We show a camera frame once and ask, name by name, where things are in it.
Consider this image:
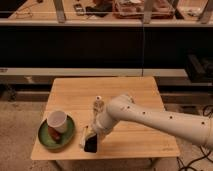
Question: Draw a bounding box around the black eraser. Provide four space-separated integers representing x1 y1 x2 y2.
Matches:
84 136 97 153

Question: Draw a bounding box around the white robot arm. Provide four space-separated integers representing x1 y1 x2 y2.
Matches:
84 94 213 150

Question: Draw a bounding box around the white sponge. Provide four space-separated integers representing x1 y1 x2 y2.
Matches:
79 126 88 149

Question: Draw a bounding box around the small patterned bottle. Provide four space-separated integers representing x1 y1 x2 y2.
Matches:
93 96 105 116

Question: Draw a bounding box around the white paper cup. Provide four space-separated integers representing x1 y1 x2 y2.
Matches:
47 111 67 133

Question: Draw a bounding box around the red-brown food item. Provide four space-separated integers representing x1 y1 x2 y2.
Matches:
48 128 61 141

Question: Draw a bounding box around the green plate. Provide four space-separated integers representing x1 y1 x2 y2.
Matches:
38 116 75 150

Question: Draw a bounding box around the black box at right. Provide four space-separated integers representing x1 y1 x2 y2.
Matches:
185 54 213 83

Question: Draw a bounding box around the black device on shelf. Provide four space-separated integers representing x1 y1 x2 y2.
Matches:
73 3 85 16

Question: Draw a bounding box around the tray of items on shelf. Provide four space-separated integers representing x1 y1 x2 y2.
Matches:
113 0 175 19

